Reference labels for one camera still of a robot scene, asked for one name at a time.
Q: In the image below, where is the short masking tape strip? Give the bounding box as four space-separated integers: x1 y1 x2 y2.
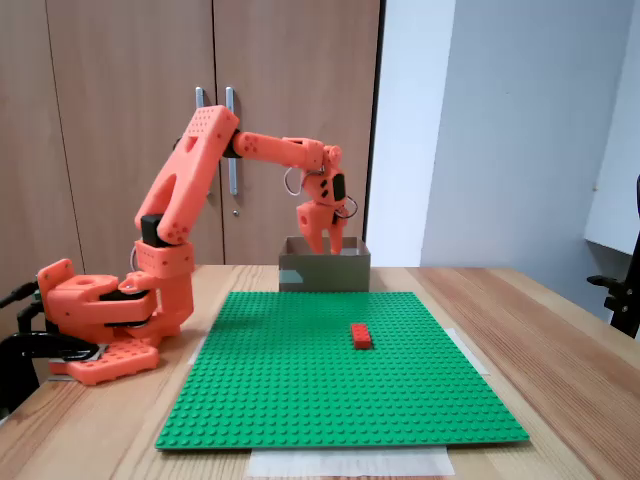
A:
451 327 490 377

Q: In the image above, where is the red lego brick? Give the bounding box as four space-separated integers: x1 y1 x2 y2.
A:
349 322 374 351

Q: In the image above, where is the brown wooden cabinet door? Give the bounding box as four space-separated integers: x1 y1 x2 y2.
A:
45 0 218 267
213 0 384 267

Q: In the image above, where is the gripper servo cable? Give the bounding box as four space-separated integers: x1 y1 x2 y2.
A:
333 192 360 220

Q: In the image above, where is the green lego baseplate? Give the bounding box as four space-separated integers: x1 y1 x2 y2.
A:
154 290 531 452

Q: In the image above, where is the brown wooden cabinet panel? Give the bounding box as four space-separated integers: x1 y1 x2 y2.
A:
0 0 85 301

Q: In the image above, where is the long masking tape strip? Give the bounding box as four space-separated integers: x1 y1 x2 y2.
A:
247 446 457 479

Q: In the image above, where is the small masking tape strip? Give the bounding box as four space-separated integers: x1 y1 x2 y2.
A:
187 333 207 367

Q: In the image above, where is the wrist servo cable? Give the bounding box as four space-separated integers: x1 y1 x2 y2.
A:
283 166 307 197

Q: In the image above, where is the black power cable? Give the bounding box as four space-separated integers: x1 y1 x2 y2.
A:
0 281 42 309

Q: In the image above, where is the black chair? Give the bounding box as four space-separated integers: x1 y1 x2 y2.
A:
586 173 640 341

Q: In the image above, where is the black table clamp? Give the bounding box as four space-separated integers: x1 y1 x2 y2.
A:
0 329 104 419

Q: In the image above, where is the cardboard box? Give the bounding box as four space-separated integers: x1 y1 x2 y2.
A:
277 235 373 293

